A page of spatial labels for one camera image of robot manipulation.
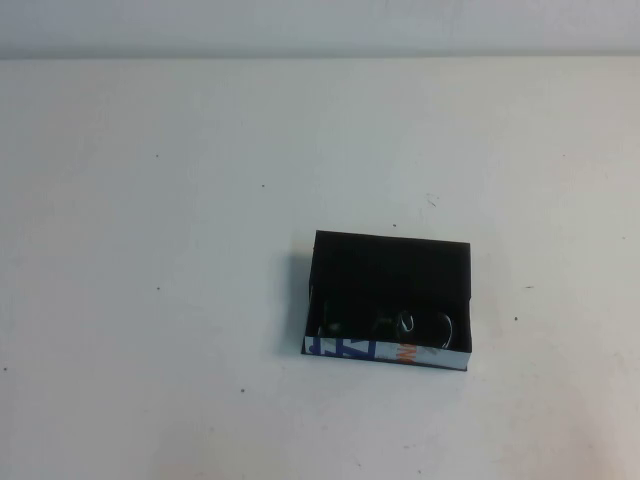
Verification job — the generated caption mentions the black frame glasses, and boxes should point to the black frame glasses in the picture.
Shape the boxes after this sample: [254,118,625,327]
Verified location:
[319,307,458,349]

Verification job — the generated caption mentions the black glasses case box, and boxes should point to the black glasses case box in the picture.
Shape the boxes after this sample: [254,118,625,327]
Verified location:
[303,229,473,374]

